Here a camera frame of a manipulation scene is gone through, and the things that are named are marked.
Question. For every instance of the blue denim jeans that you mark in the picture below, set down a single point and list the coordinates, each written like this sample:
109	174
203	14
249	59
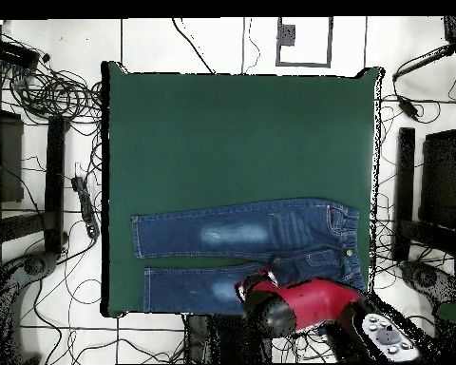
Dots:
231	235

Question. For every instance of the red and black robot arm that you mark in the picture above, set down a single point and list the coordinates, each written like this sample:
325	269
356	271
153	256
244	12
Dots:
319	300

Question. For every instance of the dark green table cloth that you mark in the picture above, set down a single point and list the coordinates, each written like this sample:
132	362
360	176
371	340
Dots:
250	133

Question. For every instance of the narrow black panel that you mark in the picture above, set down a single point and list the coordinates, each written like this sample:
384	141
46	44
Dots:
404	190
55	182

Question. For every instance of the black stand base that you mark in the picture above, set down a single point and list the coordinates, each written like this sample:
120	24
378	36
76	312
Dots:
429	279
36	265

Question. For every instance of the black power strip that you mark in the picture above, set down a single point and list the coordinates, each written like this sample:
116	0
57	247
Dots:
85	205

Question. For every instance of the wide black panel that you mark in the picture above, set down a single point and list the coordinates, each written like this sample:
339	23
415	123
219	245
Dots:
440	178
9	159

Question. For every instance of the black power adapter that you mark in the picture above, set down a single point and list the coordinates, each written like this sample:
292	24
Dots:
408	107

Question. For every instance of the black bar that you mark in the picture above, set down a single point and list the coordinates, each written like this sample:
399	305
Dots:
421	62

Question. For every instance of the black electronics box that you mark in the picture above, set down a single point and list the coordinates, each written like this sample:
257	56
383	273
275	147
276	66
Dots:
13	53

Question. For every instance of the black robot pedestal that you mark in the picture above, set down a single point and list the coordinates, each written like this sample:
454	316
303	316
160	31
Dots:
220	338

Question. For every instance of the grey square frame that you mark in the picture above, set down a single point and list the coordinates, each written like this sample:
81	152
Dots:
279	57

